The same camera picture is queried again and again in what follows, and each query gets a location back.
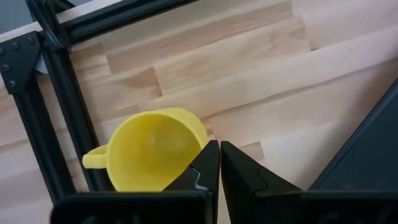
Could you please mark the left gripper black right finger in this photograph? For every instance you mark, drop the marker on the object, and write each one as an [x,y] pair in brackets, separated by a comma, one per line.
[245,186]

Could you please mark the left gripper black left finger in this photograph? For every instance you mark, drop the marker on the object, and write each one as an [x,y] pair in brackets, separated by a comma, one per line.
[199,174]

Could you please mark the yellow plastic cup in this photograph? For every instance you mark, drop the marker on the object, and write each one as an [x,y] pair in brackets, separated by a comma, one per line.
[149,149]

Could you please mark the black serving tray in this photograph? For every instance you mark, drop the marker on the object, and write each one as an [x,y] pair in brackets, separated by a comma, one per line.
[367,149]

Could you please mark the black aluminium table frame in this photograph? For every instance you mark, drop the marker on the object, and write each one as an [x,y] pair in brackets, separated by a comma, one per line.
[66,93]

